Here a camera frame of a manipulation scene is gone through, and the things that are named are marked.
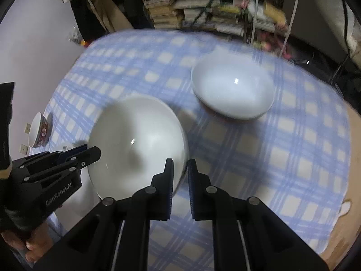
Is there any small red patterned bowl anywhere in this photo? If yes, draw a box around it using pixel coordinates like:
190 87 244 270
28 112 53 149

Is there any plain white bowl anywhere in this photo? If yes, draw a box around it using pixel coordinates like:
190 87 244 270
88 95 188 200

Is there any large red patterned bowl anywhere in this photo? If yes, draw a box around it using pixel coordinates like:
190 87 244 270
191 49 275 120

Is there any large cherry plate front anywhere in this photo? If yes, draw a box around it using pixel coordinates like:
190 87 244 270
55 167 100 231

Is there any person's left hand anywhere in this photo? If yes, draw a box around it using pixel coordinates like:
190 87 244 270
1 222 54 263

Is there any brown floral blanket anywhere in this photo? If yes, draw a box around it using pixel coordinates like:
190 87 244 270
321 103 360 270

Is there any plastic bag of items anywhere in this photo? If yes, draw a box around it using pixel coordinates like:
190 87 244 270
67 26 86 47

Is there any stack of books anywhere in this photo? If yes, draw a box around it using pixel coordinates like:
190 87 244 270
144 0 184 29

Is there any wooden bookshelf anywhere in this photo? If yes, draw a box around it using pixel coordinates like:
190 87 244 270
143 0 248 40

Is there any white utility cart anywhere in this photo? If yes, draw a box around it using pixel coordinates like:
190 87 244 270
247 0 299 60

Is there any cream padded chair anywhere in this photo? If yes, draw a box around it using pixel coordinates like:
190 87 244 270
315 0 360 68

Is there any lower wall socket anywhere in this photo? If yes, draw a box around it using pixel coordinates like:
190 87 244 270
19 144 29 155

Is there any wall socket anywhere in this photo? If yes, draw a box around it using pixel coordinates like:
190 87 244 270
19 144 29 155
24 123 31 134

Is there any upper wall socket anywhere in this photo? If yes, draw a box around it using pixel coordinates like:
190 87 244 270
24 123 31 134

